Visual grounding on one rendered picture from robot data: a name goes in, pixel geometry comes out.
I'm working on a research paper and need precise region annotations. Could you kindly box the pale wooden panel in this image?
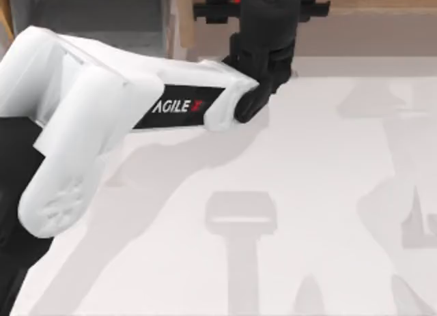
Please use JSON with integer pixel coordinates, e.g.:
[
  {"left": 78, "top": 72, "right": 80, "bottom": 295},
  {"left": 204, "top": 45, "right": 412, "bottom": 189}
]
[{"left": 160, "top": 0, "right": 194, "bottom": 61}]

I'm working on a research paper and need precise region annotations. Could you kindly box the wooden cupboard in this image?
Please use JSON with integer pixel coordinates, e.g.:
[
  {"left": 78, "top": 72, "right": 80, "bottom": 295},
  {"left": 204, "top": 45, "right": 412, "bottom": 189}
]
[{"left": 189, "top": 0, "right": 437, "bottom": 59}]

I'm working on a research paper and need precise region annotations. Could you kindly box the grey cabinet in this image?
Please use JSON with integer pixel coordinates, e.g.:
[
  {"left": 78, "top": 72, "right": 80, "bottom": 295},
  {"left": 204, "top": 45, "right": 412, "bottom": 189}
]
[{"left": 8, "top": 0, "right": 169, "bottom": 54}]

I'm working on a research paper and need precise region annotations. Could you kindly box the wooden cupboard edge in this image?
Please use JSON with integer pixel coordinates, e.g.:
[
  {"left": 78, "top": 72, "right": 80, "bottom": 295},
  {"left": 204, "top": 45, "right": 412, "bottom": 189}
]
[{"left": 0, "top": 0, "right": 15, "bottom": 40}]

